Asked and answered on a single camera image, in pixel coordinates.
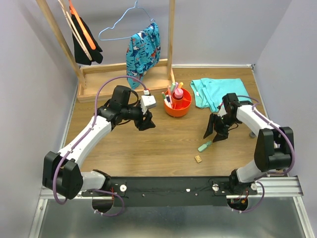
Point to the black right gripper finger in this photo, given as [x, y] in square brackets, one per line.
[220, 136]
[210, 126]

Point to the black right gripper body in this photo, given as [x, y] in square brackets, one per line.
[224, 122]

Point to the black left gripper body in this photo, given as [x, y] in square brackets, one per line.
[140, 123]

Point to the small green bottle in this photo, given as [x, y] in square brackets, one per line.
[204, 146]

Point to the small tan eraser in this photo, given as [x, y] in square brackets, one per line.
[198, 159]

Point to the white marker green cap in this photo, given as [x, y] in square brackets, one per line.
[164, 96]

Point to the orange pen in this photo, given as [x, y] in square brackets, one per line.
[168, 90]

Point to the green grey highlighter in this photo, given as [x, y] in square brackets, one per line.
[172, 87]

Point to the yellow pink highlighter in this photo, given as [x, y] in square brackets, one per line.
[180, 85]

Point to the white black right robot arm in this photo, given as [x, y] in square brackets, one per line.
[274, 152]

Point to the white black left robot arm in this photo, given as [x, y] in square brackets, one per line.
[61, 171]

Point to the blue capped grey bottle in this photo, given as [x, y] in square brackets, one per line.
[252, 135]

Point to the teal folded t-shirt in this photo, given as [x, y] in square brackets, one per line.
[208, 92]

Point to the orange round divided organizer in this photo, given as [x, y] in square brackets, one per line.
[180, 105]

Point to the wooden clothes rack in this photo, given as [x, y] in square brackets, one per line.
[90, 78]

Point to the blue patterned hanging shirt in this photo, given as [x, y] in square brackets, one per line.
[143, 51]

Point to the light wooden hanger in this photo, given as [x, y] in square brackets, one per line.
[74, 30]

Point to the orange plastic hanger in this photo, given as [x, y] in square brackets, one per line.
[84, 30]

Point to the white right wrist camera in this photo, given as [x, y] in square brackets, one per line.
[221, 111]

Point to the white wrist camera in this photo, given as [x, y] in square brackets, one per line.
[221, 111]
[147, 102]

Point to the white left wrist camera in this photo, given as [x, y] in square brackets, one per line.
[147, 102]

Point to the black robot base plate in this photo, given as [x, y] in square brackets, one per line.
[177, 191]

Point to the light blue wire hanger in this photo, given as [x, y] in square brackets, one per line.
[133, 19]

